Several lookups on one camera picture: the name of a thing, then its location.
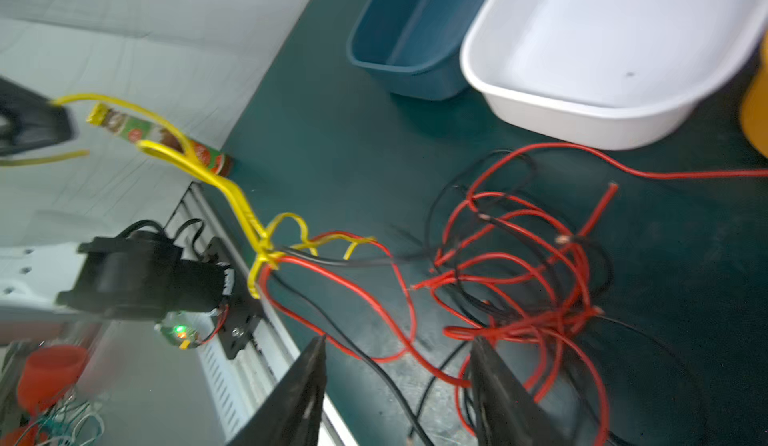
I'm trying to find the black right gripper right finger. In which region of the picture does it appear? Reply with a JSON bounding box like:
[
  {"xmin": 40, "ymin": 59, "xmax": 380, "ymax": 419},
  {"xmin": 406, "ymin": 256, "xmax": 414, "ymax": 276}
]
[{"xmin": 469, "ymin": 337, "xmax": 567, "ymax": 446}]

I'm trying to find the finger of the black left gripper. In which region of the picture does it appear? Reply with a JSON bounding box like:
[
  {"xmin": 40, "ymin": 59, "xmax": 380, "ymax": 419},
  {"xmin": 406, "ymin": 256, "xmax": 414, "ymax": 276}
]
[{"xmin": 1, "ymin": 77, "xmax": 75, "ymax": 157}]

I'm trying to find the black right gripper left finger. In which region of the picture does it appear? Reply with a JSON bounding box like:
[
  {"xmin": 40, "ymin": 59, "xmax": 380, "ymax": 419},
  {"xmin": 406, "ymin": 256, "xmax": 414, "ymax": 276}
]
[{"xmin": 228, "ymin": 335, "xmax": 327, "ymax": 446}]

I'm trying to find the red cable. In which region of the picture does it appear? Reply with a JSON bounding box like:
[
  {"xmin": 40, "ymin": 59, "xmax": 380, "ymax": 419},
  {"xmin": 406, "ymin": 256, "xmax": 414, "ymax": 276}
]
[{"xmin": 257, "ymin": 141, "xmax": 768, "ymax": 446}]

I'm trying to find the yellow cable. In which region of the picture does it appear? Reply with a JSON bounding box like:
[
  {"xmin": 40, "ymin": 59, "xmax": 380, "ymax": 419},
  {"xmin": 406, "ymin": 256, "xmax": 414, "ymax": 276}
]
[{"xmin": 0, "ymin": 93, "xmax": 376, "ymax": 300}]

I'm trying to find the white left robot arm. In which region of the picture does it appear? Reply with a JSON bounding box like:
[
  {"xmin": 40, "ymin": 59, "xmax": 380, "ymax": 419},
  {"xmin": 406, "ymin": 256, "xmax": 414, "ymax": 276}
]
[{"xmin": 1, "ymin": 80, "xmax": 265, "ymax": 357}]

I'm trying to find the green table mat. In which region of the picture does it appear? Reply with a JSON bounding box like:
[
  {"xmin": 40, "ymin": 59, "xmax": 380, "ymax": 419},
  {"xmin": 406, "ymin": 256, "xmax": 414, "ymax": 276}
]
[{"xmin": 225, "ymin": 0, "xmax": 767, "ymax": 445}]

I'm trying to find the red plastic cup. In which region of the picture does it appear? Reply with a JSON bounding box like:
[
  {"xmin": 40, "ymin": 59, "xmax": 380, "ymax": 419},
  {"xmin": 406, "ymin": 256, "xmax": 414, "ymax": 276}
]
[{"xmin": 17, "ymin": 345, "xmax": 89, "ymax": 416}]

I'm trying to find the white plastic bin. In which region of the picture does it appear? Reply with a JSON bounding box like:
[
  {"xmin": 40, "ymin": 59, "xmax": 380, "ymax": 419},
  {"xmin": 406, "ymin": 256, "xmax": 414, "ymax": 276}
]
[{"xmin": 460, "ymin": 0, "xmax": 767, "ymax": 150}]

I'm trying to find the yellow plastic bin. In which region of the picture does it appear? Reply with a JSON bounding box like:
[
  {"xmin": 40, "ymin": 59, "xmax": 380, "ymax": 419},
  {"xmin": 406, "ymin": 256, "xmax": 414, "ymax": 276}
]
[{"xmin": 739, "ymin": 35, "xmax": 768, "ymax": 157}]

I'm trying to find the blue plastic bin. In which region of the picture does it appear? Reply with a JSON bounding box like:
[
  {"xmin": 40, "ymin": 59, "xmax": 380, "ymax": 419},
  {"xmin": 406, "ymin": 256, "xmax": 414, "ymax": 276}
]
[{"xmin": 346, "ymin": 0, "xmax": 485, "ymax": 101}]

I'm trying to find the black cable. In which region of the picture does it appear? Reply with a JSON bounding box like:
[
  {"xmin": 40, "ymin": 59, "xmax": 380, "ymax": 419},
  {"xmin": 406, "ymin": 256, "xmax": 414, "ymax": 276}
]
[{"xmin": 263, "ymin": 148, "xmax": 709, "ymax": 446}]

